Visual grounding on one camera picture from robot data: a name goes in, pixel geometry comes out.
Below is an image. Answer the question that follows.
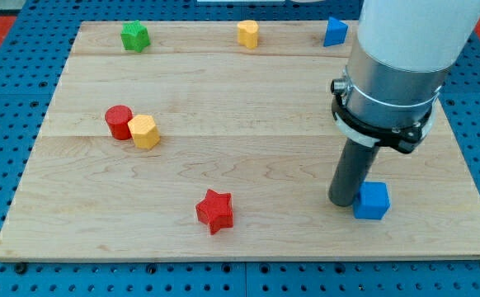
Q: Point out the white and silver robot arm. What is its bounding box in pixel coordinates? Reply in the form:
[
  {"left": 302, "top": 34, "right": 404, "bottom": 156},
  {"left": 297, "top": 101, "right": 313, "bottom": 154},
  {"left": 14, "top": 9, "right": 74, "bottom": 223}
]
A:
[{"left": 330, "top": 0, "right": 480, "bottom": 153}]

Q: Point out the yellow hexagon block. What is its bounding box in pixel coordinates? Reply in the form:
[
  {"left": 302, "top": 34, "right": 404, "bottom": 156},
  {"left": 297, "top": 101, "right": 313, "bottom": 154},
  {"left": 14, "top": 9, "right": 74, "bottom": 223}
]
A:
[{"left": 127, "top": 115, "right": 160, "bottom": 149}]

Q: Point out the wooden board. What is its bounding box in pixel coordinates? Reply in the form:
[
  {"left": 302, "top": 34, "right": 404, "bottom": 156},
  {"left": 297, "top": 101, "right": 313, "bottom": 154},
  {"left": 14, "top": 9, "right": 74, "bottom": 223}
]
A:
[{"left": 0, "top": 21, "right": 480, "bottom": 263}]

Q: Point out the red star block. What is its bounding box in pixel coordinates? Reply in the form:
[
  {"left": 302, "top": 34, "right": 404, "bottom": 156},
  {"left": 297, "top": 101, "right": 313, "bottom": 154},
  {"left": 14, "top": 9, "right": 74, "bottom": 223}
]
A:
[{"left": 195, "top": 189, "right": 234, "bottom": 235}]

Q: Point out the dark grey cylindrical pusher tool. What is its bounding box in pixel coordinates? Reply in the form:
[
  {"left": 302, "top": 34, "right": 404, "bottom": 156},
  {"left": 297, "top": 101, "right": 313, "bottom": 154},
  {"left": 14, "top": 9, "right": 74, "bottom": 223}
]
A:
[{"left": 327, "top": 139, "right": 379, "bottom": 207}]

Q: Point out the yellow heart block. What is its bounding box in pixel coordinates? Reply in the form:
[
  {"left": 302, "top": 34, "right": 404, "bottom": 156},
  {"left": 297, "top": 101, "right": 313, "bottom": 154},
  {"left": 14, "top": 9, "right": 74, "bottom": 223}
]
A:
[{"left": 237, "top": 20, "right": 259, "bottom": 50}]

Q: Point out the red cylinder block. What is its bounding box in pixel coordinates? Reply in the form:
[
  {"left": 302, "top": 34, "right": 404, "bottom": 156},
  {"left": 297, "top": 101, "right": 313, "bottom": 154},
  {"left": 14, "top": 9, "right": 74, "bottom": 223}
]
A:
[{"left": 105, "top": 105, "right": 133, "bottom": 140}]

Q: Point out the blue cube block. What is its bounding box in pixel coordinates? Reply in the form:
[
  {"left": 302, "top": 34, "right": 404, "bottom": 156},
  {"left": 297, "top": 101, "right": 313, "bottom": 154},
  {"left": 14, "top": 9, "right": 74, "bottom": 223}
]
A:
[{"left": 353, "top": 181, "right": 390, "bottom": 220}]

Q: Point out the blue triangle block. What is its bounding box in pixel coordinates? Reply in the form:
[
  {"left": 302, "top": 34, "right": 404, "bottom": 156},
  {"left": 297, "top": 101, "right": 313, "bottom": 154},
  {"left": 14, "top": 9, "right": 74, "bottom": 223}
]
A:
[{"left": 323, "top": 16, "right": 349, "bottom": 47}]

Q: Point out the green star block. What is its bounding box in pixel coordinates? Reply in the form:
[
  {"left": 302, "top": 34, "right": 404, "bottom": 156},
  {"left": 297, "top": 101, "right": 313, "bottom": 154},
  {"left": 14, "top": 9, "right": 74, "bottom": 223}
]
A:
[{"left": 120, "top": 20, "right": 151, "bottom": 53}]

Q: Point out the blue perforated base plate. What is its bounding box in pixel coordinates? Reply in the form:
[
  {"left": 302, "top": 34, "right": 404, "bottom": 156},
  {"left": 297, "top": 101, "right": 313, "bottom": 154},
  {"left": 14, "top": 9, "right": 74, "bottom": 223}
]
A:
[{"left": 0, "top": 0, "right": 480, "bottom": 296}]

